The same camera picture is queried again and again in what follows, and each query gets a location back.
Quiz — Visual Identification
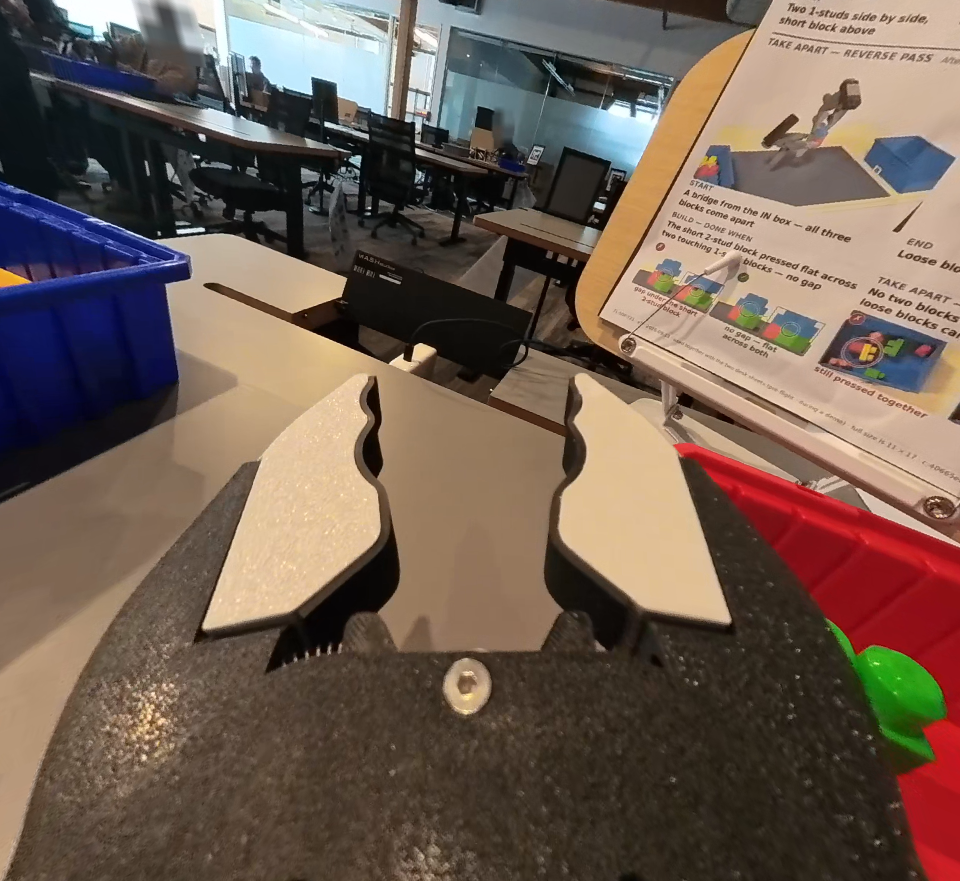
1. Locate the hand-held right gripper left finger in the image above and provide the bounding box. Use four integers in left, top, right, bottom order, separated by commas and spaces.
199, 372, 393, 638

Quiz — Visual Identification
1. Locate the green mega block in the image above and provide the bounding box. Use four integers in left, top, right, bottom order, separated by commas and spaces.
823, 617, 948, 774

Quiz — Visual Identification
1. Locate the black cable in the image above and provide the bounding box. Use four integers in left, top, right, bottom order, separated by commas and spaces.
402, 317, 530, 372

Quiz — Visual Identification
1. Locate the black labelled box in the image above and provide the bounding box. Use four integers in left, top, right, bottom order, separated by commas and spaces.
341, 249, 535, 381

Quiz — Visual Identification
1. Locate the dark office desk row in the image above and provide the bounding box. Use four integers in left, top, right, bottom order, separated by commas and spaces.
330, 119, 530, 245

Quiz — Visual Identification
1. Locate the wooden backing board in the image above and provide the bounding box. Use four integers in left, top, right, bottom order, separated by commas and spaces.
576, 26, 759, 346

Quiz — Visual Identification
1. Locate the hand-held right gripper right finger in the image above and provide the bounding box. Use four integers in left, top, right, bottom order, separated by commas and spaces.
549, 372, 734, 632

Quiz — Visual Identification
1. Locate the blue plastic bin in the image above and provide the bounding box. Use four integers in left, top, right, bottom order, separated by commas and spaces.
0, 179, 193, 464

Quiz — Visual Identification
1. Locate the long dark office desk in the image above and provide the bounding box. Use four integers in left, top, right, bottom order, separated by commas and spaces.
30, 71, 350, 260

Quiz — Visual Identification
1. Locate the red plastic bin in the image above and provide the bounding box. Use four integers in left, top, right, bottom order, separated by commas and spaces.
673, 442, 960, 881

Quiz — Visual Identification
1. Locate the black mesh office chair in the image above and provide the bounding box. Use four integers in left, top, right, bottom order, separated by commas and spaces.
358, 112, 429, 246

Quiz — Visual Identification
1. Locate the white sheet stand rail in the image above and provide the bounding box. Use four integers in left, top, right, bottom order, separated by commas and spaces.
618, 333, 960, 522

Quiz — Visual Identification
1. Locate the printed instruction sheet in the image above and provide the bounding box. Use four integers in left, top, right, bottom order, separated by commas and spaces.
598, 0, 960, 500

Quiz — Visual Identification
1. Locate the wooden support post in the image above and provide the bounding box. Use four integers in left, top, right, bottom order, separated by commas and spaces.
391, 0, 423, 102

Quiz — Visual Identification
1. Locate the blue storage bin on desk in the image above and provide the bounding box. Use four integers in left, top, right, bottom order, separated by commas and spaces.
41, 50, 159, 101

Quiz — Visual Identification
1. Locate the wooden top desk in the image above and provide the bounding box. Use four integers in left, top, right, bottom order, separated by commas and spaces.
474, 208, 625, 301

